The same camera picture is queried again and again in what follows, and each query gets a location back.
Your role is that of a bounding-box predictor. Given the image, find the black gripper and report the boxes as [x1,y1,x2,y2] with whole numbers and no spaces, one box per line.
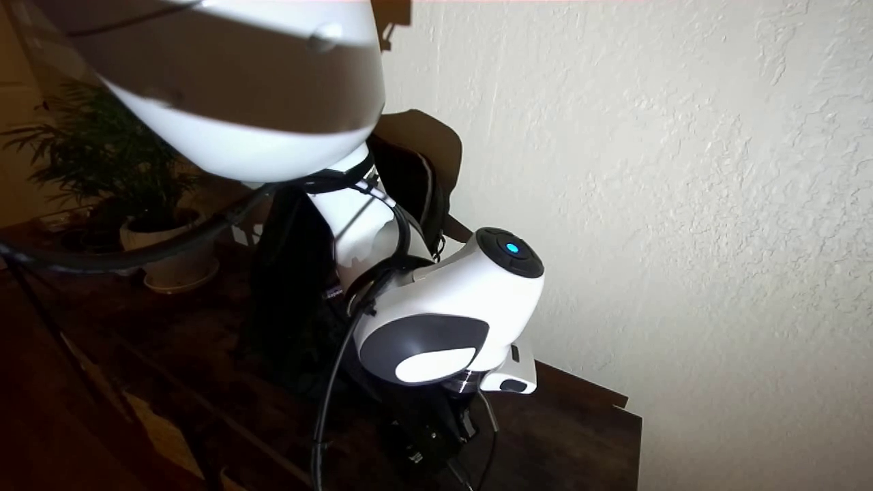
[380,384,478,476]

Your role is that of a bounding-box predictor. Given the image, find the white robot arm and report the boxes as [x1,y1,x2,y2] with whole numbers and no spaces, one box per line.
[28,0,545,468]

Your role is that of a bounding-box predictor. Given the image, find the dark navy backpack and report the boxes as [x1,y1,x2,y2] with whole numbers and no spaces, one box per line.
[239,110,460,379]

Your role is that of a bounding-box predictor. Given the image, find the dark wooden cabinet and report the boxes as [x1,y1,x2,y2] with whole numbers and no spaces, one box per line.
[2,237,642,491]

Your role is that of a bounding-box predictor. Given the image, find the white plant pot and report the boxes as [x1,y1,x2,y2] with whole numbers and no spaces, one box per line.
[121,210,218,296]

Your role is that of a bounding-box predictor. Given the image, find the green palm plant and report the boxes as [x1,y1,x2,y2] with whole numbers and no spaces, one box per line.
[2,82,197,233]

